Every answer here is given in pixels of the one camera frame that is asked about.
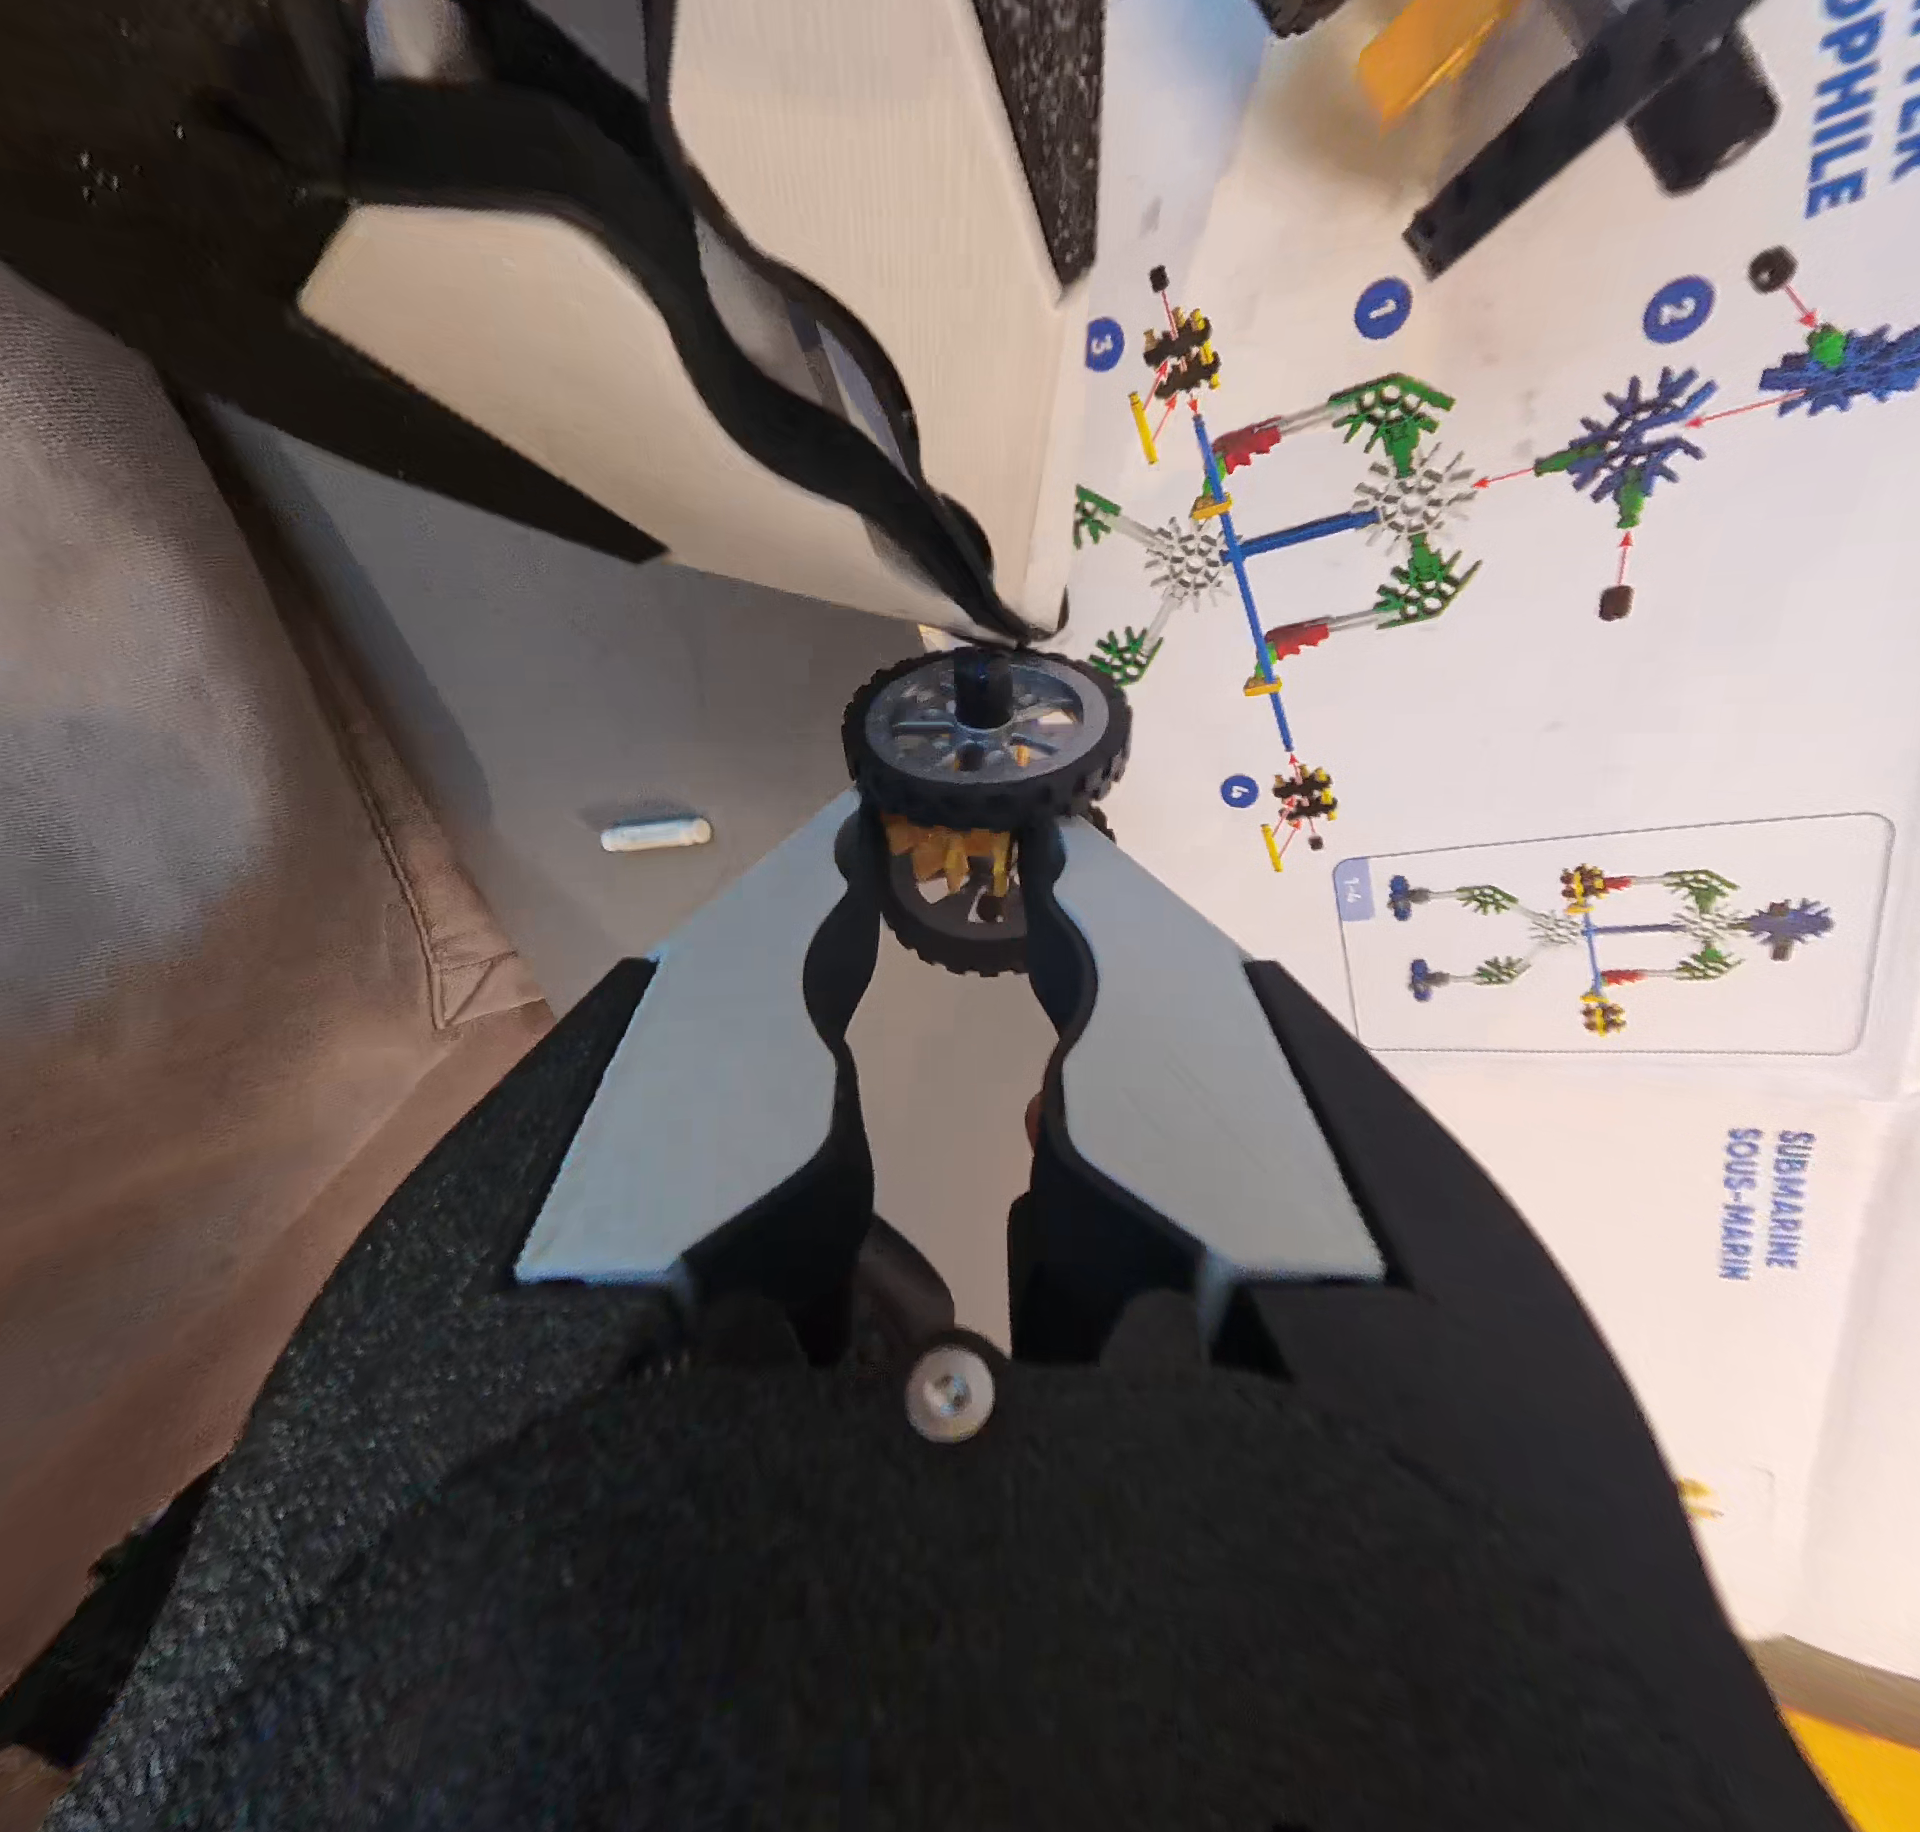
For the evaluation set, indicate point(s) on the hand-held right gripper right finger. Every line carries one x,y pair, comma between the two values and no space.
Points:
1205,1115

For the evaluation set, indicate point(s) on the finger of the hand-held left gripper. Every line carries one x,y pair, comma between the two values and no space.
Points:
873,135
527,361

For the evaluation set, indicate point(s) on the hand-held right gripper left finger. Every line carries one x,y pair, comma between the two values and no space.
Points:
703,1115

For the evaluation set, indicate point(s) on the white rod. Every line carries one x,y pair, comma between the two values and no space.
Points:
655,836

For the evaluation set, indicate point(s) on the toy wheel pair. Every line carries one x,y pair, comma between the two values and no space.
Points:
1574,74
986,726

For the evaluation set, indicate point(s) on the white printed instruction sheet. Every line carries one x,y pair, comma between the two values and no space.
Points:
1497,1262

